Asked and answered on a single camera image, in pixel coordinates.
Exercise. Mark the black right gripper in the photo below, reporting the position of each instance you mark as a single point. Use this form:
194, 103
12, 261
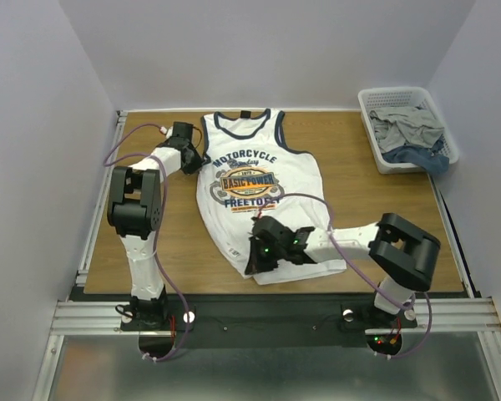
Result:
260, 251

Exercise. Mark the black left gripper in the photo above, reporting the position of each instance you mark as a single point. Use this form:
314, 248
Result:
192, 170

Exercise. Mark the white printed tank top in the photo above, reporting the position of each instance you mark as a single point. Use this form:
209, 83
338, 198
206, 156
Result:
249, 168

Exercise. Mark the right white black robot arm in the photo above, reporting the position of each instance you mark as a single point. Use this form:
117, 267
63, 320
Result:
394, 256

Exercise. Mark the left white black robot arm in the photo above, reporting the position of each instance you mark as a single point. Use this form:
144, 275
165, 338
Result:
137, 198

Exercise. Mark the grey tank top in basket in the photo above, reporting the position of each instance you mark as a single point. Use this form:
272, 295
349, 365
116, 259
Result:
407, 125

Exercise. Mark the white perforated plastic basket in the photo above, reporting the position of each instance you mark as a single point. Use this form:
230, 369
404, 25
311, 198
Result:
398, 97

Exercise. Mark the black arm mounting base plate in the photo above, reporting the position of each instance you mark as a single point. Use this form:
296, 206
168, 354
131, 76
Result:
264, 321

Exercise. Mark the aluminium table edge rail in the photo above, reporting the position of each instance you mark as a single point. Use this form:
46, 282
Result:
93, 315

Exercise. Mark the aluminium front frame rail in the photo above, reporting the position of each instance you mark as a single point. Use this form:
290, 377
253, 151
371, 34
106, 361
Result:
477, 315

